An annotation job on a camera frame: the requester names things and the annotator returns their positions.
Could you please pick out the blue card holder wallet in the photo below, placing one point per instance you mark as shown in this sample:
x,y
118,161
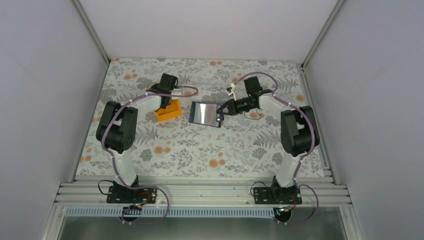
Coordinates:
x,y
204,114

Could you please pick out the aluminium mounting rail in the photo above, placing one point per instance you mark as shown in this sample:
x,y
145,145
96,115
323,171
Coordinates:
x,y
203,191

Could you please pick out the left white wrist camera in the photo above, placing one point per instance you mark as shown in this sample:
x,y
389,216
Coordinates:
x,y
180,88

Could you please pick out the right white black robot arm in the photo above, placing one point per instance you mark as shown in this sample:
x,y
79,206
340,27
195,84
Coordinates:
x,y
298,131

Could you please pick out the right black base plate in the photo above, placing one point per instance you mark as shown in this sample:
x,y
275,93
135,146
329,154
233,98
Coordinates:
x,y
265,196

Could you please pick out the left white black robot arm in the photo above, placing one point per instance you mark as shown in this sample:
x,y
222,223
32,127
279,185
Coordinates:
x,y
117,128

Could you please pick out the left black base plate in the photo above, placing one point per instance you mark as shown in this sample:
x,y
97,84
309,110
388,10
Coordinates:
x,y
118,194

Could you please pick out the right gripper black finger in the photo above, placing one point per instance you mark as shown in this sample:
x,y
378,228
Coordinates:
x,y
223,109
220,117

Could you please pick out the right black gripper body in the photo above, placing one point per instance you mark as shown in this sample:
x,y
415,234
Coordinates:
x,y
239,109

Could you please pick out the floral patterned table mat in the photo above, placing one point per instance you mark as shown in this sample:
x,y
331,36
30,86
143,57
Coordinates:
x,y
246,145

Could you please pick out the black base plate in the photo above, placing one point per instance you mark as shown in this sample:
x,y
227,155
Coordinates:
x,y
118,194
265,196

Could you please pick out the grey slotted cable duct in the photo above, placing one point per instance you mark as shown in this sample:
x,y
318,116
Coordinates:
x,y
172,212

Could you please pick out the orange plastic bin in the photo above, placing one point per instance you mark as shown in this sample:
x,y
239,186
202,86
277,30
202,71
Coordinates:
x,y
168,112

